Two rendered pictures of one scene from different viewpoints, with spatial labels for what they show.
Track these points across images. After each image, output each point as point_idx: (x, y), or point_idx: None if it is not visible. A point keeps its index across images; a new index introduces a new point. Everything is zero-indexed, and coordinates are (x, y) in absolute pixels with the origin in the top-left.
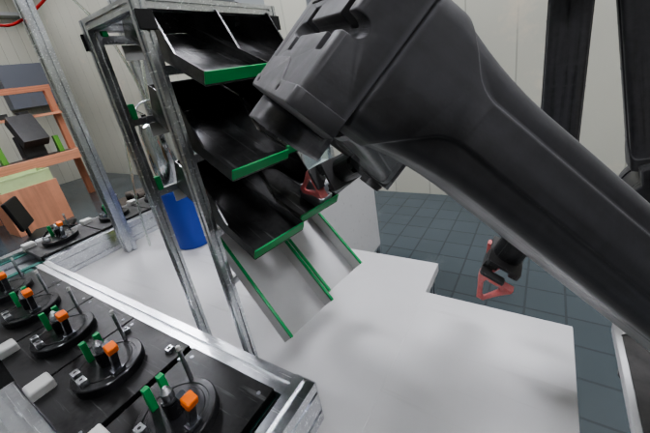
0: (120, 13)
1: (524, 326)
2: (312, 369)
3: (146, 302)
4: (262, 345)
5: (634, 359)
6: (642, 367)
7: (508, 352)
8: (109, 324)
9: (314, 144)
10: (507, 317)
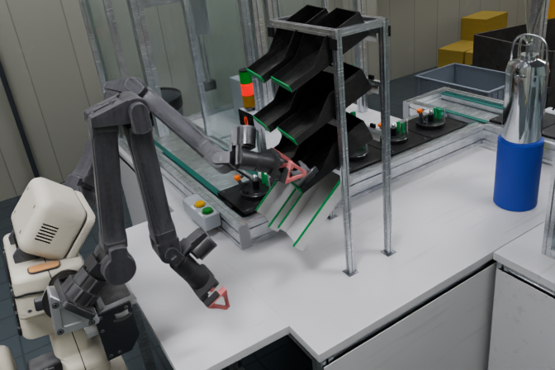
0: None
1: (208, 356)
2: (272, 251)
3: (408, 187)
4: None
5: (123, 287)
6: (120, 286)
7: (203, 333)
8: (350, 165)
9: None
10: (222, 353)
